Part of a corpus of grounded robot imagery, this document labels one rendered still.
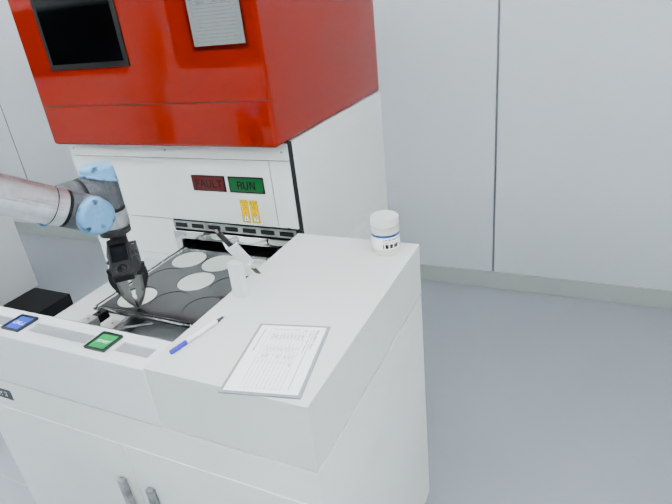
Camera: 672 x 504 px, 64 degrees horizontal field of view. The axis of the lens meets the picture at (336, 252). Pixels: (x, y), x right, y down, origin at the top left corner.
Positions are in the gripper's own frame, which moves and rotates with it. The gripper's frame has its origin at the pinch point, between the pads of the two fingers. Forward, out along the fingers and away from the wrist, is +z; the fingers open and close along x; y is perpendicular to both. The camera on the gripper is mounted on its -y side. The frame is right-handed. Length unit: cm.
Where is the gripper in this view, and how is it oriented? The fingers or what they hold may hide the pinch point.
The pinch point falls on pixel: (137, 303)
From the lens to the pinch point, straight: 144.1
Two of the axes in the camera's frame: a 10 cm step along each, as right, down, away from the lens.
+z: 1.1, 9.0, 4.3
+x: -9.3, 2.5, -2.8
